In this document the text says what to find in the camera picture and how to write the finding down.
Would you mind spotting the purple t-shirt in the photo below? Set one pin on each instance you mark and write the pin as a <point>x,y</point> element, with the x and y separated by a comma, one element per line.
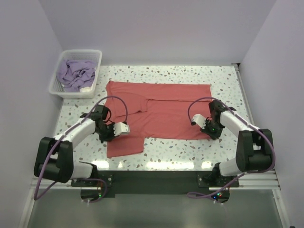
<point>76,75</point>

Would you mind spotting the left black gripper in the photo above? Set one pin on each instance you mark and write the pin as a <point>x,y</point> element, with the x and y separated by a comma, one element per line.
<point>110,137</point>

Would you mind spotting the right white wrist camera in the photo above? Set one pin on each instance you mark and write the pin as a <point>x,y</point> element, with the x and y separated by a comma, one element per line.
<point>199,120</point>

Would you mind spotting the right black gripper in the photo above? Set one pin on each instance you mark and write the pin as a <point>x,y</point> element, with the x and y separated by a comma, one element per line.
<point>213,136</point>

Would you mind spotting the white plastic laundry basket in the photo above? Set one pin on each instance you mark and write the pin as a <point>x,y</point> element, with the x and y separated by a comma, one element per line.
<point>55,87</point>

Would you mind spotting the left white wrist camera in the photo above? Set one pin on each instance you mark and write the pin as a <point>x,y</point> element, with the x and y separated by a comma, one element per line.
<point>121,128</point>

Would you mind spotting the salmon red t-shirt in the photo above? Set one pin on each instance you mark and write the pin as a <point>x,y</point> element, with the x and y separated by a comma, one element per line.
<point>155,110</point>

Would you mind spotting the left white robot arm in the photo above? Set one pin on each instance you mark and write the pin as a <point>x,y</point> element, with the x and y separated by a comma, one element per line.
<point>62,167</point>

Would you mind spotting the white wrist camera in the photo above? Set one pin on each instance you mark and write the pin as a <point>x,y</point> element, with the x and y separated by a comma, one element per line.
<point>121,128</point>
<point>199,120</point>

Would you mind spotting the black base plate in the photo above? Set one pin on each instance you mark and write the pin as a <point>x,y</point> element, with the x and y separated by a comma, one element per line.
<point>192,183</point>

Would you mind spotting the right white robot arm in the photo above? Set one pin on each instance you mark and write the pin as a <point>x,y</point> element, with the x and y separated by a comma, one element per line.
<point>255,151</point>

